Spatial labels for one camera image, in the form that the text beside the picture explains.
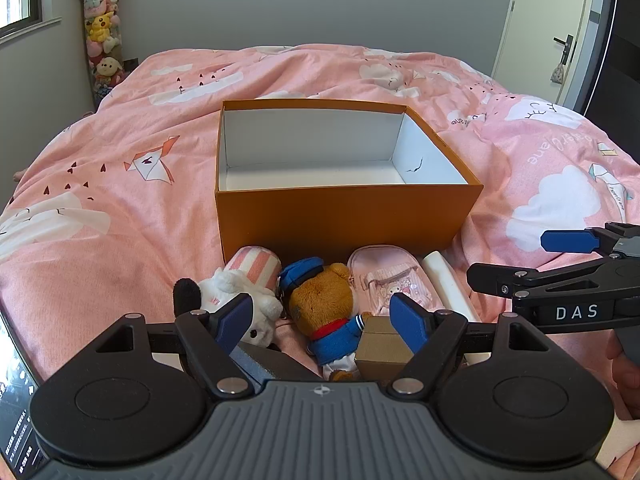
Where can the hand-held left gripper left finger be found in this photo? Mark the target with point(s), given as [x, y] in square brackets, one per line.
[239, 317]

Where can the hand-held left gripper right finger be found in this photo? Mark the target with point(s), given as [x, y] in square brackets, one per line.
[407, 320]

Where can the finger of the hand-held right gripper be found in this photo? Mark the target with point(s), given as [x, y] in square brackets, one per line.
[500, 277]
[570, 241]

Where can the small brown cardboard box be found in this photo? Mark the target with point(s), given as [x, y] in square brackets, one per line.
[380, 355]

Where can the white plush dog striped hat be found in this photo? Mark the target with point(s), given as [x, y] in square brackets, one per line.
[250, 270]

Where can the pink mini backpack pouch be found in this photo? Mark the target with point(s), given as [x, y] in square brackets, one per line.
[390, 270]

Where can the brown bear plush blue uniform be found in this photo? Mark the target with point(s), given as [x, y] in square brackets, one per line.
[320, 300]

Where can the orange cardboard box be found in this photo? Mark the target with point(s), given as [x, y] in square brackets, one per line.
[325, 220]

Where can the person's right hand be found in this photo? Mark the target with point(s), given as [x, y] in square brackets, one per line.
[627, 375]

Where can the pink printed blanket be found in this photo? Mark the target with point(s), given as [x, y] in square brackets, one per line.
[125, 235]

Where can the small patterned hanging pouch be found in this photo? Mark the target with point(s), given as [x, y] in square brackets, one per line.
[558, 75]

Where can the dark wardrobe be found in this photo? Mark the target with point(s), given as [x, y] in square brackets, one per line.
[620, 60]

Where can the white door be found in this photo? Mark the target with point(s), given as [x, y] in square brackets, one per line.
[540, 10]

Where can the dark screen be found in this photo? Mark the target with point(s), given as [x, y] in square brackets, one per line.
[15, 410]

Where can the clear tube of plush toys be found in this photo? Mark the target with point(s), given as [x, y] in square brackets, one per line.
[102, 25]

